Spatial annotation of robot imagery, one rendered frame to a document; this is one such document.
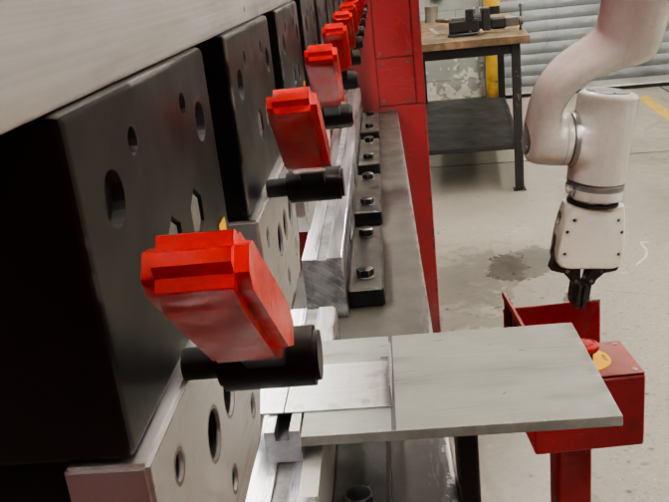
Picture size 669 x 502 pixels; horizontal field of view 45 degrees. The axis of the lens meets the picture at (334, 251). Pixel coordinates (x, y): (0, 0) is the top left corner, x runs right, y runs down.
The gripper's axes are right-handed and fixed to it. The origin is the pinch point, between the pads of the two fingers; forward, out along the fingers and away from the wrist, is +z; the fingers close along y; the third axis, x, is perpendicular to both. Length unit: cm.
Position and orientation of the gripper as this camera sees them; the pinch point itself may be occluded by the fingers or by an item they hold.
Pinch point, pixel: (578, 293)
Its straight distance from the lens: 131.9
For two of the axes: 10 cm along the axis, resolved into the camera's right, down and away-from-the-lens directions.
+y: 10.0, 0.0, 0.6
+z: -0.2, 9.3, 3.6
